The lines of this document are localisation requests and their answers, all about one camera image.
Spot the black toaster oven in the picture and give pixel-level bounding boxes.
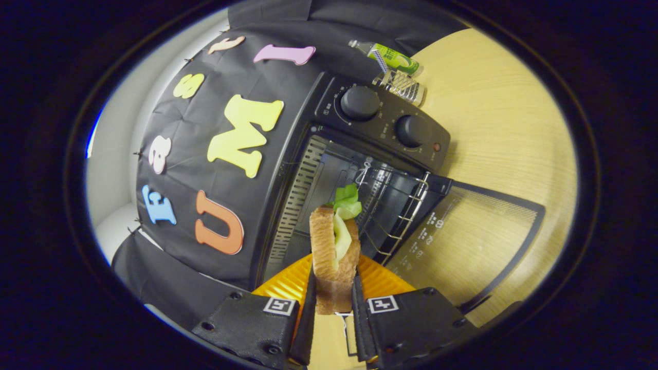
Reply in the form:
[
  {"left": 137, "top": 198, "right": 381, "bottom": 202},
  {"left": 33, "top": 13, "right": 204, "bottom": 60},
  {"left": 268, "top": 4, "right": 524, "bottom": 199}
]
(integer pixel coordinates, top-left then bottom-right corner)
[{"left": 254, "top": 72, "right": 545, "bottom": 315}]

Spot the clear ribbed glass jar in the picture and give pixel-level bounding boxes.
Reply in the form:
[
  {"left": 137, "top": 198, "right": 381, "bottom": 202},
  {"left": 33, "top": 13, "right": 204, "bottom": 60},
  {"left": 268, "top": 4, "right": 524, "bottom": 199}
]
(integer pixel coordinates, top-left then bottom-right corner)
[{"left": 372, "top": 69, "right": 427, "bottom": 107}]

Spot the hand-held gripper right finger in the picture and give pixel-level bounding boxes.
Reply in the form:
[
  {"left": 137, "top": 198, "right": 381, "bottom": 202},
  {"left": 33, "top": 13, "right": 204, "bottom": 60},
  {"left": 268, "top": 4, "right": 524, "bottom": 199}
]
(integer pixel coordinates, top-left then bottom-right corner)
[{"left": 352, "top": 254, "right": 481, "bottom": 369}]

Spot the green label drink bottle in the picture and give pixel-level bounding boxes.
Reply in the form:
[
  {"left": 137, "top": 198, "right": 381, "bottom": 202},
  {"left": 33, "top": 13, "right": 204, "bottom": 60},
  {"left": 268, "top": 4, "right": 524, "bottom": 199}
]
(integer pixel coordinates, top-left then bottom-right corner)
[{"left": 349, "top": 40, "right": 424, "bottom": 77}]

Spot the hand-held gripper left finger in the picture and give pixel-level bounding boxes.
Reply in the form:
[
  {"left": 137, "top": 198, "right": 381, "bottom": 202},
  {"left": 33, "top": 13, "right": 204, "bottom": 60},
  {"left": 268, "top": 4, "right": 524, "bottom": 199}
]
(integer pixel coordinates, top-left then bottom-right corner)
[{"left": 193, "top": 254, "right": 317, "bottom": 369}]

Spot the white string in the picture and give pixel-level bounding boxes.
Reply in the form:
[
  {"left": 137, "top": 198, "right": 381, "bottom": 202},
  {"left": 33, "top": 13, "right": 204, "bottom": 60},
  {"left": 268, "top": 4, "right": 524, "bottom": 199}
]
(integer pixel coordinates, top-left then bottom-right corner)
[{"left": 355, "top": 161, "right": 374, "bottom": 187}]

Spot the lettuce sandwich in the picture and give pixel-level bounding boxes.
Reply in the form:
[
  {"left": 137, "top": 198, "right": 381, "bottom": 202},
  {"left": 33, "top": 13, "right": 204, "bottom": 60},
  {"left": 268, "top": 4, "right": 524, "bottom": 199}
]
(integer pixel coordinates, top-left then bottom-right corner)
[{"left": 309, "top": 184, "right": 363, "bottom": 315}]

